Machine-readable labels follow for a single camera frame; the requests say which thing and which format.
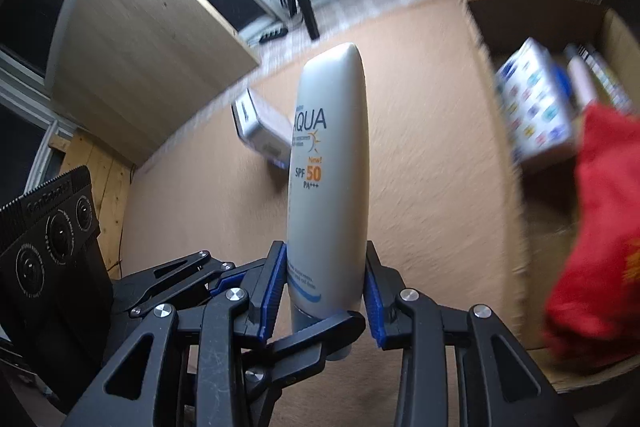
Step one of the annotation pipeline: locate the red drawstring cloth bag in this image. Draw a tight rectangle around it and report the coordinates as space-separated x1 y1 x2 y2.
544 104 639 371

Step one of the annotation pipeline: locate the white Aqua sunscreen tube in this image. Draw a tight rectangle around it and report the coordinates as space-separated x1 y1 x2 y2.
286 42 370 332

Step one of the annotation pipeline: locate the patterned white tissue pack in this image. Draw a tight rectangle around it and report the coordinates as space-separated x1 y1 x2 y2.
495 38 577 170

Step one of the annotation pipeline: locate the slim white patterned stick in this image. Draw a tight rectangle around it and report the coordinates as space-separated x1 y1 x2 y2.
586 44 636 114

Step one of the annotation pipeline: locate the small white pink bottle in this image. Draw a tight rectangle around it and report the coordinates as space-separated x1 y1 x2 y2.
564 44 599 112

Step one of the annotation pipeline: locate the pine wood plank panel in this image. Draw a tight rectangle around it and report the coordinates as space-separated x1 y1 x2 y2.
48 130 132 280

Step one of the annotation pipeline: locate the clear silver rectangular box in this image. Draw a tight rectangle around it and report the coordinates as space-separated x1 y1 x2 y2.
231 89 293 170

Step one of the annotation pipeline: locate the brown cardboard box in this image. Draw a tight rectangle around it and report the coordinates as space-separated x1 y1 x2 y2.
463 0 639 395

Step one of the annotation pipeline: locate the wooden headboard panel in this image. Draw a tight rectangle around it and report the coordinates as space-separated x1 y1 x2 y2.
46 0 259 166

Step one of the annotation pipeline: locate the black power strip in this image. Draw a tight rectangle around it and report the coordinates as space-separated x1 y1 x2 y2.
258 26 288 46

